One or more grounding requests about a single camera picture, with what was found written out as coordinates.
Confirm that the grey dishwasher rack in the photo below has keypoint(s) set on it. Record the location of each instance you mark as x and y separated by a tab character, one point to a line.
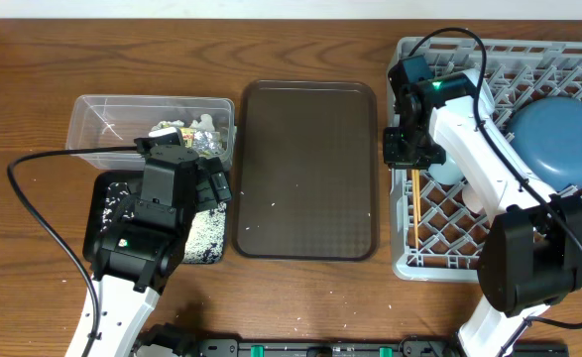
445	245

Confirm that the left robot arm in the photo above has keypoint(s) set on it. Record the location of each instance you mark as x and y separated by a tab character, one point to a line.
133	257

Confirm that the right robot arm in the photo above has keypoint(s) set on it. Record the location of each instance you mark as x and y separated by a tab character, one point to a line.
532	255

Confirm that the pink cup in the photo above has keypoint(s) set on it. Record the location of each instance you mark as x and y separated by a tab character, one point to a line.
471	199

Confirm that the brown serving tray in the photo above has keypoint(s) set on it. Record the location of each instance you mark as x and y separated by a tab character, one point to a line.
306	159

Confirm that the yellow green snack wrapper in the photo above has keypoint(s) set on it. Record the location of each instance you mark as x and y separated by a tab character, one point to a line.
206	143

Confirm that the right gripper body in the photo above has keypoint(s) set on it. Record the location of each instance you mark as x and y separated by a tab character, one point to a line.
405	149

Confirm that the clear plastic bin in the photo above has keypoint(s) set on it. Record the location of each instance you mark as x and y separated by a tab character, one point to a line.
100	121

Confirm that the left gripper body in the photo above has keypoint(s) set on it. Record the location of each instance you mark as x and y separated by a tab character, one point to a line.
201	196

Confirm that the dark blue plate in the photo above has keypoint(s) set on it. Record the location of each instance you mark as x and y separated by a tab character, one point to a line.
547	135

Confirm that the black food waste tray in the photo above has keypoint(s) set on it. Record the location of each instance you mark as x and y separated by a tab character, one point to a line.
111	202

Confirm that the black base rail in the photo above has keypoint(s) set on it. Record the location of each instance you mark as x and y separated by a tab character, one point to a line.
234	348

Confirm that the light blue bowl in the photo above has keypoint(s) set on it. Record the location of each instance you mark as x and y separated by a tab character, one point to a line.
486	100

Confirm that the light blue cup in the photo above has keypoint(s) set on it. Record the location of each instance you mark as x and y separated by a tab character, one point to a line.
447	173

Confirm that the wooden chopstick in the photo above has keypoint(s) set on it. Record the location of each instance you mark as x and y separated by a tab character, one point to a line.
415	218
416	193

